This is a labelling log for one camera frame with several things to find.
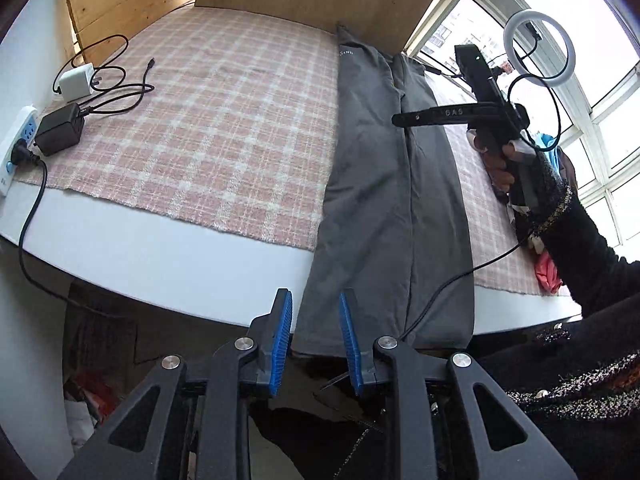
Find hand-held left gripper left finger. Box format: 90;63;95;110
57;289;294;480

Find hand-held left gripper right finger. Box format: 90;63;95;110
339;289;578;480

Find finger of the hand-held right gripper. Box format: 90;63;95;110
392;102;502;129

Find grey trousers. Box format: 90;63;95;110
291;22;475;358

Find person's right forearm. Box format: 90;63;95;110
539;192;640;320

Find person's right hand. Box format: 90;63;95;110
481;142;574;234

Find white framed window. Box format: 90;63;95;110
404;0;640;261

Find white garment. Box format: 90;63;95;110
506;204;548;257

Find coral pink garment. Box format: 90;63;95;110
534;251;563;297

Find red and white bag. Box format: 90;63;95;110
62;367;123;443

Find pink plaid tablecloth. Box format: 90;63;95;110
14;6;573;298

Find black power adapter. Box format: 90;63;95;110
34;102;87;157

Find white power strip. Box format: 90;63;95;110
0;104;40;197

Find pine wood board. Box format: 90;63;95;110
64;0;205;70

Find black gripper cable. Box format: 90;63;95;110
399;74;563;342

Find white ring light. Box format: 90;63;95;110
502;9;577;82

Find black power cord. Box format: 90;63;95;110
11;141;108;317

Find white charger with cable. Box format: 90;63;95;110
64;34;157;113

